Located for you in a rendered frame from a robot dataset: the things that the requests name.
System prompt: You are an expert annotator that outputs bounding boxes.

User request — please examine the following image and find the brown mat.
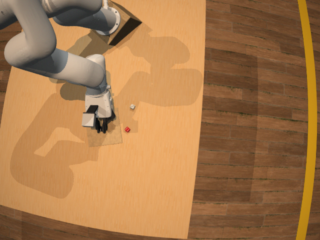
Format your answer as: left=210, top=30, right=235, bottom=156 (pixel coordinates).
left=86, top=107, right=123, bottom=147

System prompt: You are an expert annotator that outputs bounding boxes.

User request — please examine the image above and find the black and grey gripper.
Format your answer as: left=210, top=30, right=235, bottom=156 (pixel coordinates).
left=85, top=89, right=116, bottom=134

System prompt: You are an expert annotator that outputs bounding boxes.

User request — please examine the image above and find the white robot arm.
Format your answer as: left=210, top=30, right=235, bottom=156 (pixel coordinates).
left=0, top=0, right=121, bottom=96

